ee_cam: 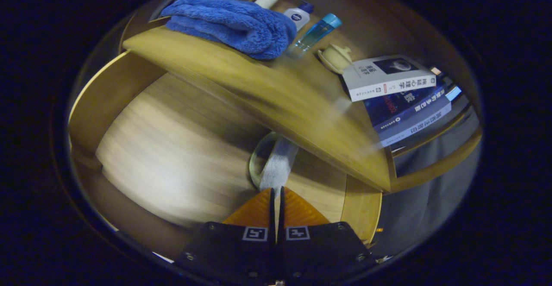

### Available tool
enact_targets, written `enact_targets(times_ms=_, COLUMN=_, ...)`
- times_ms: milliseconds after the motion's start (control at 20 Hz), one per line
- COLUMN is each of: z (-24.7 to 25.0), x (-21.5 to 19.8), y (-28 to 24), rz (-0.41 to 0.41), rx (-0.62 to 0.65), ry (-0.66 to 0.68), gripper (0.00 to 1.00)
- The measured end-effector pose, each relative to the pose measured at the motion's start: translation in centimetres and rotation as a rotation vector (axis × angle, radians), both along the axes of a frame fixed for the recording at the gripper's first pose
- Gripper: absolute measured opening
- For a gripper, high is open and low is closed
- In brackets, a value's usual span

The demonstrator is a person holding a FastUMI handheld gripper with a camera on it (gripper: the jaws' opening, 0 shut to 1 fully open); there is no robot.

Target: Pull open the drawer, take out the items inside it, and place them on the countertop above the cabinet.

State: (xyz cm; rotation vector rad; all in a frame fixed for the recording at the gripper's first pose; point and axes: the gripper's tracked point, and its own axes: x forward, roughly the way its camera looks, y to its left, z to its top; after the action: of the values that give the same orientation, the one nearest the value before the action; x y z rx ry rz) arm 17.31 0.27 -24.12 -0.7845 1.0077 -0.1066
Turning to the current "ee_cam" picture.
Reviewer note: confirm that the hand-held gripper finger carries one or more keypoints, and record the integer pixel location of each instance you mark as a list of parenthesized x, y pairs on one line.
[(282, 217), (272, 217)]

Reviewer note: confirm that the wooden drawer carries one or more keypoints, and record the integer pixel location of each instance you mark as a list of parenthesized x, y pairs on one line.
[(172, 148)]

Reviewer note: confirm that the wooden countertop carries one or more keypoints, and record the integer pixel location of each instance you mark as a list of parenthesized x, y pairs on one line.
[(258, 87)]

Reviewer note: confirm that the wooden cabinet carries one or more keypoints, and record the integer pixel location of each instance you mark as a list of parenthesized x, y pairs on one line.
[(388, 27)]

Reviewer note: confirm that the light blue book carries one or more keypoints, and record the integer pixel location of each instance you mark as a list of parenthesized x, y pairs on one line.
[(414, 126)]

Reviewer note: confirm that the dark blue book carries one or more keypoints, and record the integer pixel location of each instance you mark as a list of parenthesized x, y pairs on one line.
[(401, 105)]

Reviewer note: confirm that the cream lidded teacup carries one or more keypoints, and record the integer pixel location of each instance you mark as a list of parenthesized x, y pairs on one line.
[(336, 57)]

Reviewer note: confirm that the white book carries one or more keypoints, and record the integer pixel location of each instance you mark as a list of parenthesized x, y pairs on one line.
[(388, 81)]

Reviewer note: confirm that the clear blue bottle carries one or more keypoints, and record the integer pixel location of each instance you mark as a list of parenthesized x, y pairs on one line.
[(317, 31)]

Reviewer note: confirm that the folded blue towel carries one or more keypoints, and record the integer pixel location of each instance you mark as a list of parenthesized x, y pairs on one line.
[(233, 23)]

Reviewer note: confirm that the white bottle with blue cap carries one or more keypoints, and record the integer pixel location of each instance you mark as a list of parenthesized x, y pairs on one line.
[(296, 16)]

